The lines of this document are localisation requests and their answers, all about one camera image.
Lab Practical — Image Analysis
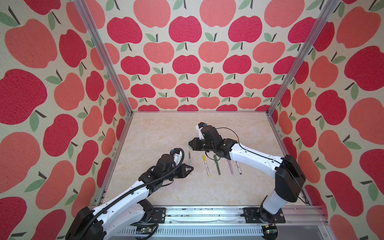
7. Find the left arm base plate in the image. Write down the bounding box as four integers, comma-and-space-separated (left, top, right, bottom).
148, 207, 167, 224

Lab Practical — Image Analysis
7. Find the aluminium front rail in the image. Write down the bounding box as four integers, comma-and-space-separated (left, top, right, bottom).
74, 205, 334, 240

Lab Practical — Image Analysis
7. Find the white yellow-tipped pen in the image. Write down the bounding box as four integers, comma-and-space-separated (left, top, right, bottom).
203, 158, 211, 177

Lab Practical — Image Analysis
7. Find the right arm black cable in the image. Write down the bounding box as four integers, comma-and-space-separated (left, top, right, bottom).
205, 127, 305, 203

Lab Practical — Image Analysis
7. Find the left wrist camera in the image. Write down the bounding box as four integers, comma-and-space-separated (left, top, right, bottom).
170, 149, 185, 166

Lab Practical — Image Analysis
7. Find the right aluminium corner post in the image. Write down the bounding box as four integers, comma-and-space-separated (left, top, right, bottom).
267, 0, 341, 117

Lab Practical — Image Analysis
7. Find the aluminium corner post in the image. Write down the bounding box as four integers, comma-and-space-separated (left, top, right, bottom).
74, 1, 134, 118
267, 0, 341, 117

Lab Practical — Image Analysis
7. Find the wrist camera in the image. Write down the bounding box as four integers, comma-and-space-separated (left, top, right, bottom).
196, 122, 214, 141
170, 149, 185, 166

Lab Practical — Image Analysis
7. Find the light green pen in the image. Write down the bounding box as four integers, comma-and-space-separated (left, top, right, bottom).
189, 151, 193, 174

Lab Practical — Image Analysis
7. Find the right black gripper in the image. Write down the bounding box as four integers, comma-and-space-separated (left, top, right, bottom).
186, 135, 214, 154

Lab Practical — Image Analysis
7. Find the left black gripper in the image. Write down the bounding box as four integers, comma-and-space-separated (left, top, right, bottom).
161, 163, 194, 182

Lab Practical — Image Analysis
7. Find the left aluminium corner post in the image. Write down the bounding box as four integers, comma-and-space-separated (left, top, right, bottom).
74, 1, 134, 118

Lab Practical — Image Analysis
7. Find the dark green pen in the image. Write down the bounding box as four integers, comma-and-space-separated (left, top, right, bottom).
214, 154, 221, 176

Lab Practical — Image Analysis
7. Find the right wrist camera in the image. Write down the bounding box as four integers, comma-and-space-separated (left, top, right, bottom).
196, 122, 214, 141

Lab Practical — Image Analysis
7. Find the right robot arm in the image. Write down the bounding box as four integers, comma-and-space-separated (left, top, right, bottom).
189, 138, 306, 223

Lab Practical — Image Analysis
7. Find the pink pen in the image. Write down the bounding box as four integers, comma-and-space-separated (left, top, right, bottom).
227, 160, 234, 175

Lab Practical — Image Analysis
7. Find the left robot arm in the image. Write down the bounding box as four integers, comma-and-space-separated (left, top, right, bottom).
65, 148, 193, 240

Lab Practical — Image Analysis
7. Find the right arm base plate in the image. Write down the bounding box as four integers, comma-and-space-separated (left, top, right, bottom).
241, 207, 286, 224

